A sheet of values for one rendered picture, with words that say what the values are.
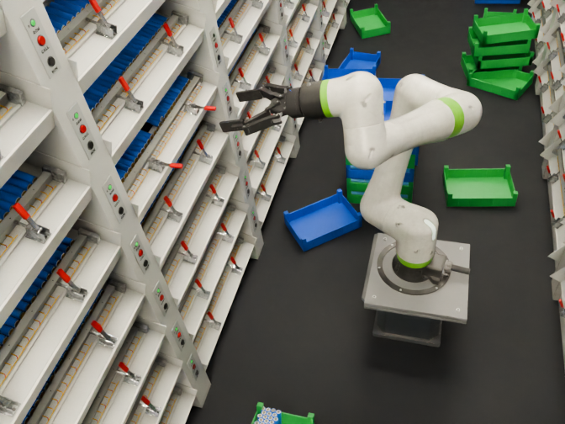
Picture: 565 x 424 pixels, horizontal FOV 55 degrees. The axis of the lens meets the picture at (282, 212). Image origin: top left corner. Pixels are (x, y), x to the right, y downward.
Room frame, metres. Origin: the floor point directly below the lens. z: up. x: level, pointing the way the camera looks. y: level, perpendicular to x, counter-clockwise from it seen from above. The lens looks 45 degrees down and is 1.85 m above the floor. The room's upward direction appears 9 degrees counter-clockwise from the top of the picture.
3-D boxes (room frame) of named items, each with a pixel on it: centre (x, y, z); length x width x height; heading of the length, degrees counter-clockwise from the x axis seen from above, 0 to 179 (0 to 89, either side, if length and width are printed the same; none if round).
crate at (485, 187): (1.76, -0.92, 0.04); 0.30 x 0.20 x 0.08; 77
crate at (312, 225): (1.71, -0.18, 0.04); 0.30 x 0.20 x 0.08; 108
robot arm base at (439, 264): (1.14, -0.47, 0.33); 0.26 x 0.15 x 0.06; 59
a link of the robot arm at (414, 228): (1.18, -0.42, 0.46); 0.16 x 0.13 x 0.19; 36
